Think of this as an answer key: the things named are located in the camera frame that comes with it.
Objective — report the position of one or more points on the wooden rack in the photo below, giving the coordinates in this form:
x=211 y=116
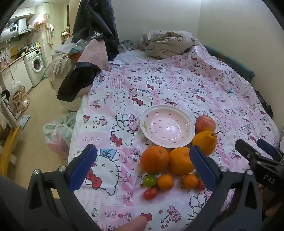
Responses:
x=18 y=100

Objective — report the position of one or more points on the small tangerine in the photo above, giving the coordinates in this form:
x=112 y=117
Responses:
x=190 y=181
x=165 y=182

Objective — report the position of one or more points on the teal bed edge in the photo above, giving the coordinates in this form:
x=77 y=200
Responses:
x=239 y=64

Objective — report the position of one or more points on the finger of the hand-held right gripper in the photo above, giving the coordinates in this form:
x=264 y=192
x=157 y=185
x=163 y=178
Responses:
x=269 y=147
x=266 y=171

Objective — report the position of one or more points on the white kitchen cabinets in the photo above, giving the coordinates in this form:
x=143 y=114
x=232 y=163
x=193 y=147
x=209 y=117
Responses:
x=17 y=71

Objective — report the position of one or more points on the pink cartoon printed blanket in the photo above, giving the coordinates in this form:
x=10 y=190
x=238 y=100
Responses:
x=177 y=88

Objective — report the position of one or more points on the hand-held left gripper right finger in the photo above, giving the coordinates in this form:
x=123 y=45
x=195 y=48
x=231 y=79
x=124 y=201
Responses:
x=203 y=166

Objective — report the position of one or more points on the large round orange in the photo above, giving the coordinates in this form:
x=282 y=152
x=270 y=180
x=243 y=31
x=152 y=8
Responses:
x=154 y=160

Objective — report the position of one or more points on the person's dark clothing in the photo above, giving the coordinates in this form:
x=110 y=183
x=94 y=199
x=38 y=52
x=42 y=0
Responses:
x=13 y=200

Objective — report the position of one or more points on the person's right hand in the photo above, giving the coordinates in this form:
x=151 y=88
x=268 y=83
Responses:
x=263 y=195

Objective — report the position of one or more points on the dark cloth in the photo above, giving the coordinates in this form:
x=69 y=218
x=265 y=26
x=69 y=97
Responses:
x=264 y=102

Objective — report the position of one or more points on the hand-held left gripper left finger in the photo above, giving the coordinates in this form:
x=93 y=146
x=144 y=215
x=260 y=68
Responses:
x=83 y=168

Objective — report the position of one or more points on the red cherry tomato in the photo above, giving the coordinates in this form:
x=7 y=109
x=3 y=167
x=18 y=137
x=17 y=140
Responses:
x=150 y=193
x=200 y=185

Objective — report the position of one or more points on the blue box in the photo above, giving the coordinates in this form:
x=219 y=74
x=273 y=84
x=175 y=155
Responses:
x=23 y=121

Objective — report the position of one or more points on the black plastic garment bag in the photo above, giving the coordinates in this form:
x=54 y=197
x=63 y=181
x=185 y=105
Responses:
x=95 y=17

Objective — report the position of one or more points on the white water heater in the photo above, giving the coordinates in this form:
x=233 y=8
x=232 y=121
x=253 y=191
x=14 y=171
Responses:
x=21 y=25

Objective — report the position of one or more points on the white washing machine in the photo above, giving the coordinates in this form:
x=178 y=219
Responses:
x=36 y=64

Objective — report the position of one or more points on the yellow pear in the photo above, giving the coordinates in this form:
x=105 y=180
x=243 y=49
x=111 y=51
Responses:
x=205 y=141

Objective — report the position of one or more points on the hanging white cloth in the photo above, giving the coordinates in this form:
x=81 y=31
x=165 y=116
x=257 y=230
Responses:
x=49 y=33

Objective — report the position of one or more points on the pink speckled plate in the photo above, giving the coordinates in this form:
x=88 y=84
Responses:
x=165 y=125

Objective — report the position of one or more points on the pink and black zigzag-edged cloth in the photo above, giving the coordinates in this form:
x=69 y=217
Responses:
x=95 y=53

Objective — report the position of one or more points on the yellow wooden furniture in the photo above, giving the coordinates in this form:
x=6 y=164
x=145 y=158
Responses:
x=10 y=142

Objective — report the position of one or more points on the pile of folded clothes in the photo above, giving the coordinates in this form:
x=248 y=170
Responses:
x=64 y=47

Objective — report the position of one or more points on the white wall cabinet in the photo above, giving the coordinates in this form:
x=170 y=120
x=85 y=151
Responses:
x=24 y=12

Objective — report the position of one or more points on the white plastic bag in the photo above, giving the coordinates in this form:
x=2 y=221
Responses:
x=57 y=133

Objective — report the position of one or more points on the hanging pink plastic bag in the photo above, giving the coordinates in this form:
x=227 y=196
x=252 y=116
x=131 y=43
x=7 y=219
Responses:
x=40 y=20

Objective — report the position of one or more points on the person's left hand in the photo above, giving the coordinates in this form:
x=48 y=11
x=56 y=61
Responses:
x=135 y=223

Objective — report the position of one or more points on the crumpled beige duvet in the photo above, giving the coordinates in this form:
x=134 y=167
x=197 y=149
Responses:
x=168 y=44

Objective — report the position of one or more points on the white paper sheet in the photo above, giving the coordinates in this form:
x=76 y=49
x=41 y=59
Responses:
x=121 y=60

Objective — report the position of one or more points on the large lumpy orange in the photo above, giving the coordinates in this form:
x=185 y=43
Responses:
x=179 y=162

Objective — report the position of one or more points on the grey patterned cloth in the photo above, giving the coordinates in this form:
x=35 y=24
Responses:
x=127 y=45

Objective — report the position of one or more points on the red apple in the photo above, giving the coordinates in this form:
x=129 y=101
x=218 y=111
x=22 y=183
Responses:
x=205 y=124

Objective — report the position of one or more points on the beige fringed cloth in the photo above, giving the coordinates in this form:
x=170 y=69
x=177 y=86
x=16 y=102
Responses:
x=57 y=66

